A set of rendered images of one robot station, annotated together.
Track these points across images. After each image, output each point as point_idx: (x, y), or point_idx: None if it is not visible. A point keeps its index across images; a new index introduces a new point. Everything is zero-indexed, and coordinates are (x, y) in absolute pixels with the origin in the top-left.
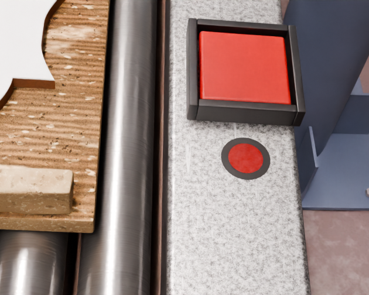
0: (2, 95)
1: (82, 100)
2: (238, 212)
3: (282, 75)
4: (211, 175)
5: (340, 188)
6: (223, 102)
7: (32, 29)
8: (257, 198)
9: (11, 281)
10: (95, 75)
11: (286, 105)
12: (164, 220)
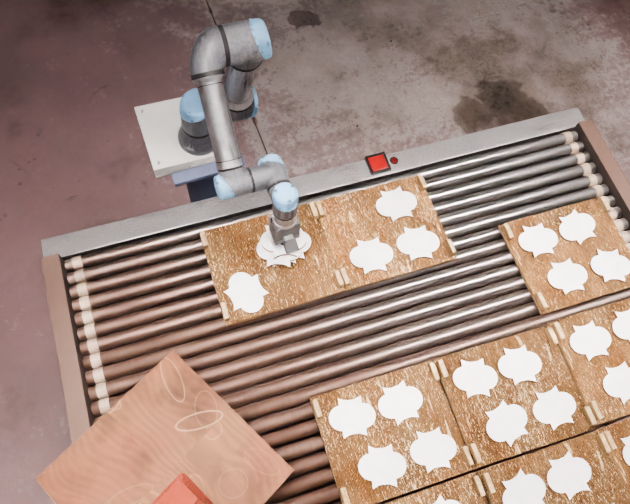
0: (406, 191)
1: (399, 182)
2: (404, 159)
3: (377, 156)
4: (399, 164)
5: None
6: (388, 163)
7: (391, 192)
8: (400, 157)
9: (430, 184)
10: (393, 182)
11: (384, 154)
12: (407, 171)
